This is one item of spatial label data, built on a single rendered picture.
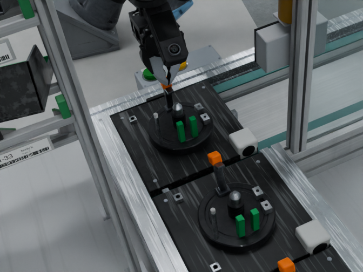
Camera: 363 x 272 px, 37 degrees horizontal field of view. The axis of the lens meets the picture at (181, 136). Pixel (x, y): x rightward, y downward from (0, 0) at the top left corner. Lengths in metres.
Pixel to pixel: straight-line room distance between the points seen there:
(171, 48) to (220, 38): 0.62
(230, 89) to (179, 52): 0.34
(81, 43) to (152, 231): 0.72
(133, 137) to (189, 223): 0.26
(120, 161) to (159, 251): 0.24
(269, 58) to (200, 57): 0.42
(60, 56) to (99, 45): 0.90
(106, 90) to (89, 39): 0.18
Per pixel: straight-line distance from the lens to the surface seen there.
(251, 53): 1.35
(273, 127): 1.23
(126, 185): 1.10
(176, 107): 1.10
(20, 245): 1.21
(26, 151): 0.76
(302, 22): 0.90
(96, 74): 1.53
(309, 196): 1.06
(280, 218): 1.01
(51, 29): 0.67
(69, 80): 0.71
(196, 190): 1.06
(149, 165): 1.11
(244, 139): 1.11
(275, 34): 0.94
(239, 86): 1.29
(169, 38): 0.98
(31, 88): 0.77
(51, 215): 1.23
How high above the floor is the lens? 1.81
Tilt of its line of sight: 47 degrees down
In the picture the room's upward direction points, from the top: 9 degrees counter-clockwise
